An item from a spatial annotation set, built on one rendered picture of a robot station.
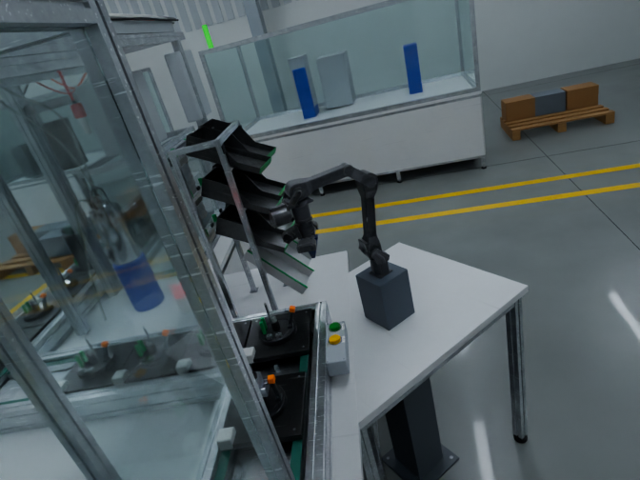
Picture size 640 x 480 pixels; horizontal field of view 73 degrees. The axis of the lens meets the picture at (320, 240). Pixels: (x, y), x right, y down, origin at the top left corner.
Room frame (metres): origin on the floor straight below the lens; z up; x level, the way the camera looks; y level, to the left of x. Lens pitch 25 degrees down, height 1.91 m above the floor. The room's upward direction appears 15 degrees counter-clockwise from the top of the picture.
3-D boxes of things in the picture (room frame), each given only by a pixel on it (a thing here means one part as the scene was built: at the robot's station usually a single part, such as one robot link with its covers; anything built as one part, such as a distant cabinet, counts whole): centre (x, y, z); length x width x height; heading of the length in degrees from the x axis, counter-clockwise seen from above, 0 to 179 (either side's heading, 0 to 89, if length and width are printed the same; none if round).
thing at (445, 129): (5.86, -0.84, 1.13); 3.06 x 1.36 x 2.25; 74
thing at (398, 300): (1.40, -0.19, 0.96); 0.14 x 0.14 x 0.20; 29
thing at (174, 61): (3.10, 0.57, 1.43); 0.30 x 0.09 x 1.13; 172
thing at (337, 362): (1.20, 0.04, 0.93); 0.21 x 0.07 x 0.06; 172
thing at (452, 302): (1.44, -0.16, 0.84); 0.90 x 0.70 x 0.03; 119
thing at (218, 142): (1.69, 0.31, 1.26); 0.36 x 0.21 x 0.80; 172
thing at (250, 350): (1.32, 0.24, 1.01); 0.24 x 0.24 x 0.13; 82
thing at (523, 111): (5.73, -3.51, 0.20); 1.20 x 0.80 x 0.41; 74
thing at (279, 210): (1.33, 0.08, 1.43); 0.12 x 0.08 x 0.11; 104
